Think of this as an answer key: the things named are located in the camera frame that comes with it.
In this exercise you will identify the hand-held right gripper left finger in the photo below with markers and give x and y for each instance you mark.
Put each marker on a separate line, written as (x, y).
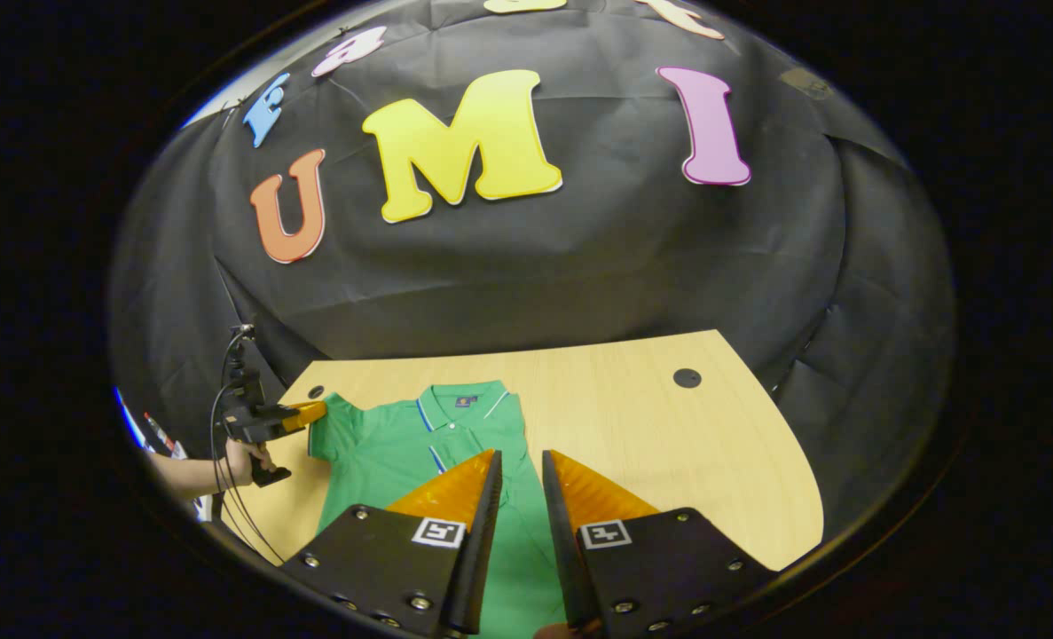
(477, 550)

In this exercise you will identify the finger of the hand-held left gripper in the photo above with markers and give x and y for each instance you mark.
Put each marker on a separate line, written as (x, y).
(304, 415)

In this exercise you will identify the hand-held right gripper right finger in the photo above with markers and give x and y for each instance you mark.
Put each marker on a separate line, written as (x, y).
(566, 550)

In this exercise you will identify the green T-shirt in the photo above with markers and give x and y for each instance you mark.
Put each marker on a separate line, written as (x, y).
(384, 453)

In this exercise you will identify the white blue printed object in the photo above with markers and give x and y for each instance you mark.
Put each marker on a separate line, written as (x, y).
(158, 430)

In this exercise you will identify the black round table cap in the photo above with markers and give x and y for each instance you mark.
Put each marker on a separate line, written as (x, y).
(687, 377)

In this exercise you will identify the black backdrop cloth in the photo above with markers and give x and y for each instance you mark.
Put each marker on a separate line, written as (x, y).
(579, 266)

